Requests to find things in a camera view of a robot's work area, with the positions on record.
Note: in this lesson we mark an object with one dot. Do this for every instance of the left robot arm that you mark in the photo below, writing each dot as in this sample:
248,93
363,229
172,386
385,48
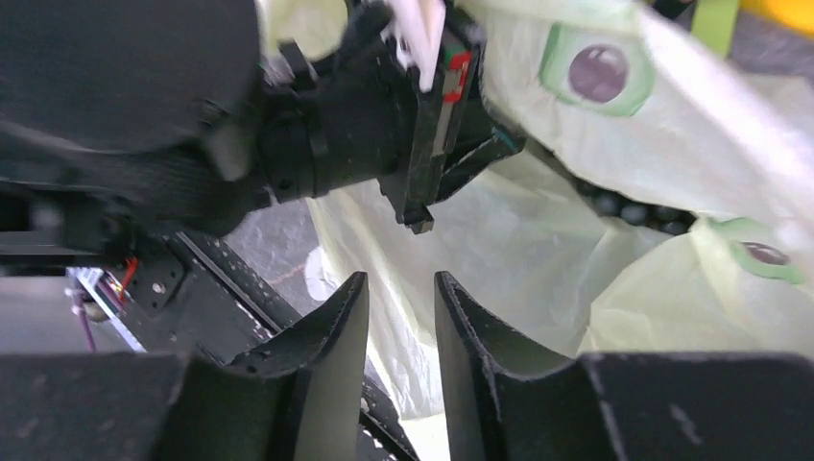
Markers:
120,118

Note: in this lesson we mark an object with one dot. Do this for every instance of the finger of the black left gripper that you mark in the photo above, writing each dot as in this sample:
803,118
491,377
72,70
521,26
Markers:
470,158

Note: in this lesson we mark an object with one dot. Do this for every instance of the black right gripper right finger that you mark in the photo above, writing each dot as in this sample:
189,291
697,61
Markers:
507,397

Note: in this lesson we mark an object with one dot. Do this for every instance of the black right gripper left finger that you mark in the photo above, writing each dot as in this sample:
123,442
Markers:
296,397

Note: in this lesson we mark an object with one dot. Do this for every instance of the long green block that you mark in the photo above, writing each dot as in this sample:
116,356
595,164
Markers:
713,24

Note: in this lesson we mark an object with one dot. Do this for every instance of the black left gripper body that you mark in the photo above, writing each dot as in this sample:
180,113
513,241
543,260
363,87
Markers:
356,115

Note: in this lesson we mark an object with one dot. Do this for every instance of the yellow arch block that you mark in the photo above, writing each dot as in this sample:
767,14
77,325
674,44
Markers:
795,15

